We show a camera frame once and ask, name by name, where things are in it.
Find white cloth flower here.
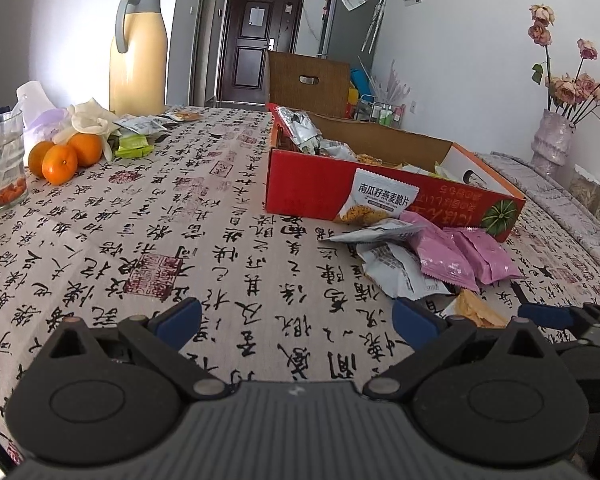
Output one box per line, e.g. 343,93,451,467
52,99,120,162

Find small green snack pack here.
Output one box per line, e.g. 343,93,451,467
114,133,154,159

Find orange mandarin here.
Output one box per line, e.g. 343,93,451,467
67,133,102,168
28,141,55,179
42,145,78,185

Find grey flat snack pack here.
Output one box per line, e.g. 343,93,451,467
328,219,426,244

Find red cardboard snack box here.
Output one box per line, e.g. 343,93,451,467
265,104,526,242

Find white oat crisp pack leaning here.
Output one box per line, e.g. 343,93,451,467
335,168,419,226

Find pink snack pack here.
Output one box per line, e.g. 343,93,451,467
444,228,522,285
399,211,479,292

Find white pumpkin oat crisp pack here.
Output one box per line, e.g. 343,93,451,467
441,289,507,328

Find orange mandarin back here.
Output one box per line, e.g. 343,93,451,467
67,133,102,168

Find wire rack with bottles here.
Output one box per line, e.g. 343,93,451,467
352,94,405,129

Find red grey snack bag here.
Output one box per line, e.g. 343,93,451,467
277,106,323,155

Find dried pink roses bouquet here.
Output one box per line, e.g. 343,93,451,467
528,4,600,126

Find white snack pack back side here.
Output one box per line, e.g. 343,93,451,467
356,243,452,301

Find dark brown entrance door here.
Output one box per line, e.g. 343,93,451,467
219,0,303,105

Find wooden chair back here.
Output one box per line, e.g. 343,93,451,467
266,51,350,118

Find yellow thermos jug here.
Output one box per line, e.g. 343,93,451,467
109,0,168,116

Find orange mandarin front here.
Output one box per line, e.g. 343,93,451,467
42,145,78,185

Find pink textured flower vase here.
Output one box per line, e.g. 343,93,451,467
531,110,576,178

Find glass cup with berries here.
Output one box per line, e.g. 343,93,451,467
0,110,27,210

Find grey refrigerator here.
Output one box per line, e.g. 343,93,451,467
317,0,385,70

